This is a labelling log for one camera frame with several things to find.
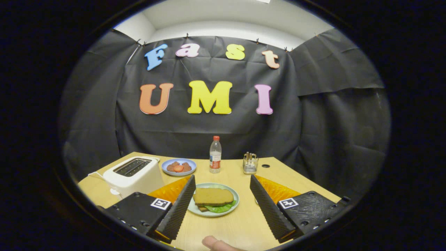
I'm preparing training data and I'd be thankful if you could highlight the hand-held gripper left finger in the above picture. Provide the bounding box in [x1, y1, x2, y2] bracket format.
[105, 174, 197, 244]

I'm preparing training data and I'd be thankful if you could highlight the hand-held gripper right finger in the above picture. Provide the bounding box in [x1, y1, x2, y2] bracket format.
[249, 174, 345, 244]

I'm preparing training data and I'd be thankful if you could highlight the brown toasted bread slice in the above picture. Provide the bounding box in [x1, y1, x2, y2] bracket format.
[193, 188, 234, 206]

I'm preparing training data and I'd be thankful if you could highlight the green lettuce leaf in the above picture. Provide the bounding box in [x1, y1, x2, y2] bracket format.
[204, 200, 237, 213]

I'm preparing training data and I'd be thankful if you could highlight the pale green round plate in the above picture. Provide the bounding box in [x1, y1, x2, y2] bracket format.
[187, 183, 240, 217]

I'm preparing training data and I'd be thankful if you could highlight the white toaster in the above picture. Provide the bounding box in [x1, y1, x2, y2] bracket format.
[103, 156, 165, 199]

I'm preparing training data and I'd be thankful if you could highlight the blue plate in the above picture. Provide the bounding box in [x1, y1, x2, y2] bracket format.
[162, 158, 197, 176]

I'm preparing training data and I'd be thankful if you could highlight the clear plastic water bottle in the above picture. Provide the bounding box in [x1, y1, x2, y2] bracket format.
[209, 136, 222, 174]

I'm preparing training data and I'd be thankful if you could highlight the black backdrop cloth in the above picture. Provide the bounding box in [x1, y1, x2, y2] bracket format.
[57, 28, 391, 203]

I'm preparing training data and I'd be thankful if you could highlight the metal wire cutlery holder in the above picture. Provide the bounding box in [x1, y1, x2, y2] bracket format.
[243, 153, 259, 175]

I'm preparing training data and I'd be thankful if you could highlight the white toaster cable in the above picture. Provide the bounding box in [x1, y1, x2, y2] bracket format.
[88, 172, 121, 195]

